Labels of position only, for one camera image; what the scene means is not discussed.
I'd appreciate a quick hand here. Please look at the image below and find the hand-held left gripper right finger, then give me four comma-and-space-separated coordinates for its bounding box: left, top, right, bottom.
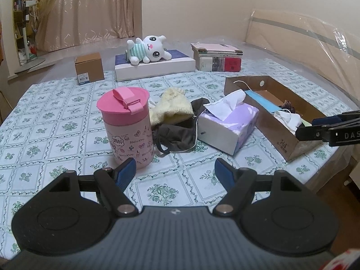
209, 157, 303, 217

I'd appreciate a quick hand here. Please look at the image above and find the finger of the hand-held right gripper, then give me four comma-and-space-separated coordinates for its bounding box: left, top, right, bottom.
295, 124, 331, 141
312, 111, 360, 126

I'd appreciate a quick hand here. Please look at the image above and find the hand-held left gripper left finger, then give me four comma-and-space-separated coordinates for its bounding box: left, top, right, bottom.
49, 157, 138, 217

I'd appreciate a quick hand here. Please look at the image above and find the brown cardboard box tray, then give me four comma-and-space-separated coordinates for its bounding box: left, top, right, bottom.
224, 75, 328, 162

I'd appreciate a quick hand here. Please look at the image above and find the brown fuzzy hair scrunchie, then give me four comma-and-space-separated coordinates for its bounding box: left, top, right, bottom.
280, 100, 296, 113

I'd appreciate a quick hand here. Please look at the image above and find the blue face mask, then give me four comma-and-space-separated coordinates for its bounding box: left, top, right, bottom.
233, 80, 282, 114

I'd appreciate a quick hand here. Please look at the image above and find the pink cup with lid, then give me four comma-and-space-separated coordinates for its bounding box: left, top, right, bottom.
96, 87, 154, 171

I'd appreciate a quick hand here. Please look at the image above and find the purple tissue pack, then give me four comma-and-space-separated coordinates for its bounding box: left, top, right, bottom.
198, 89, 260, 156

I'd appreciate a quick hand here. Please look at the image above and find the dark grey cloth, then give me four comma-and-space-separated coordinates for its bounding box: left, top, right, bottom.
152, 98, 211, 155

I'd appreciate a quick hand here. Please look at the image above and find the yellow knit hat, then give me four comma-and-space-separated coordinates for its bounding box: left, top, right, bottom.
149, 87, 194, 126

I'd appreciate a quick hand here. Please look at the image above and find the plastic wrapped bed headboard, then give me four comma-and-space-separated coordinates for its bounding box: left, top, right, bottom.
244, 8, 360, 102

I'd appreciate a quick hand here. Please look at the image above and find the white flat box navy top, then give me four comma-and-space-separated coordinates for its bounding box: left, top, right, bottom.
114, 49, 196, 82

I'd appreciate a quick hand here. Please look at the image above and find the small brown cardboard box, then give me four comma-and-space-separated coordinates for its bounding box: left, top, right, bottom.
74, 52, 105, 85

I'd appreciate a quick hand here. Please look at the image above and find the thin book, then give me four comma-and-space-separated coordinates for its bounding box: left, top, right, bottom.
194, 50, 243, 59

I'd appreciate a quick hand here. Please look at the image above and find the plastic covered mattress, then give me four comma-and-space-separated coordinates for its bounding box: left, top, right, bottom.
6, 38, 360, 192

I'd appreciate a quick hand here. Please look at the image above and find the red white printed cloth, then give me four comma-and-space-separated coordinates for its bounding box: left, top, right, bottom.
332, 248, 360, 270

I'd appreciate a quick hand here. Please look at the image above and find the white plush toy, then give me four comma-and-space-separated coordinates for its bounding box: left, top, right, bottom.
125, 34, 172, 65

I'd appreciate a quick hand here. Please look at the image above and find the pink book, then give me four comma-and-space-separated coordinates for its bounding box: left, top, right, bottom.
191, 43, 243, 54

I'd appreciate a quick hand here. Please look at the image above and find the beige curtain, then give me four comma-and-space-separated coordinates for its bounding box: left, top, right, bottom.
36, 0, 142, 52

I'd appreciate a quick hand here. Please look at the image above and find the standing fan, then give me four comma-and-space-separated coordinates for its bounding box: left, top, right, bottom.
14, 0, 67, 74

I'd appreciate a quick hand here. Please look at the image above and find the wooden bookshelf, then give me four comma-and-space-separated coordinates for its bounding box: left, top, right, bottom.
13, 0, 32, 62

